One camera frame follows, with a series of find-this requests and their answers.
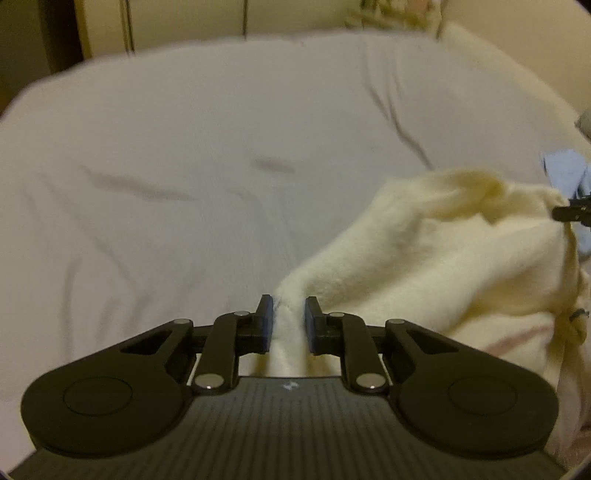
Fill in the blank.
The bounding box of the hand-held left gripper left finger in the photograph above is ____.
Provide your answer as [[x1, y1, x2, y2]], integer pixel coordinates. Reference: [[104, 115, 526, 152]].
[[119, 294, 277, 396]]

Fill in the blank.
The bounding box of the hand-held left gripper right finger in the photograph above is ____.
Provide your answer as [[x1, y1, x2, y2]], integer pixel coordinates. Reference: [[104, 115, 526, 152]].
[[304, 295, 456, 396]]

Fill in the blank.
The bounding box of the cream fleece garment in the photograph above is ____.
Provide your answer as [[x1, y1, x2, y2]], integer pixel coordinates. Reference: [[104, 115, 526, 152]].
[[270, 167, 591, 472]]

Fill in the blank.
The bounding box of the beige bed frame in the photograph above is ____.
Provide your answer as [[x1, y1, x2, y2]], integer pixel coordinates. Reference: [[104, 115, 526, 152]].
[[436, 21, 591, 144]]

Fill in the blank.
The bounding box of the light blue cloth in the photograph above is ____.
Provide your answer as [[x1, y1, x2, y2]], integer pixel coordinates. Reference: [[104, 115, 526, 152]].
[[540, 150, 591, 197]]

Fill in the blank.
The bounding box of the tan wooden cabinet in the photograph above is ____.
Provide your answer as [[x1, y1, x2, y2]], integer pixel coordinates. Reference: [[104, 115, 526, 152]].
[[0, 0, 139, 107]]

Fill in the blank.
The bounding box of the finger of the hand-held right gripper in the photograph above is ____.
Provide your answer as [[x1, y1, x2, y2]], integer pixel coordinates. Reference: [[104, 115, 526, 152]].
[[551, 198, 591, 228]]

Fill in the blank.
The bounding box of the patterned cream cloth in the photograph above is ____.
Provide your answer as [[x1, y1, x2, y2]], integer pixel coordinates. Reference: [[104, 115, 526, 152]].
[[344, 0, 448, 37]]

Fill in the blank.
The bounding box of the grey bed sheet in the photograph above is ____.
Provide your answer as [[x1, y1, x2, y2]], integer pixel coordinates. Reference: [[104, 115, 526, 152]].
[[0, 31, 591, 462]]

